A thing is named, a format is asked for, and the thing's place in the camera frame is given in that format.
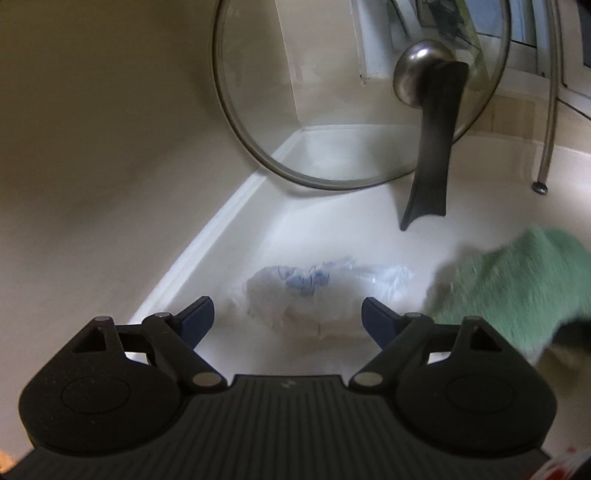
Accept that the steel dish rack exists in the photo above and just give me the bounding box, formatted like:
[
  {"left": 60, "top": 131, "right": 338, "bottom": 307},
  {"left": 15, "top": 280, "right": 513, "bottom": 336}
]
[{"left": 531, "top": 1, "right": 562, "bottom": 195}]

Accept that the glass pot lid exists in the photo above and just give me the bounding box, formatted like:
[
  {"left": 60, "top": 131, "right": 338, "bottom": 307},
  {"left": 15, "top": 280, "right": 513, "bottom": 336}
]
[{"left": 211, "top": 1, "right": 511, "bottom": 229}]

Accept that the clear plastic bag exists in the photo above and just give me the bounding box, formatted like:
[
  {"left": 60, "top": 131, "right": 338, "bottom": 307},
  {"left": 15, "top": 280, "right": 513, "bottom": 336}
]
[{"left": 228, "top": 257, "right": 414, "bottom": 339}]

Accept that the green cloth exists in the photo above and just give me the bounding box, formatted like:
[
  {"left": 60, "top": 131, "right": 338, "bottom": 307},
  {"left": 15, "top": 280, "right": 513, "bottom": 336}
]
[{"left": 428, "top": 226, "right": 590, "bottom": 362}]

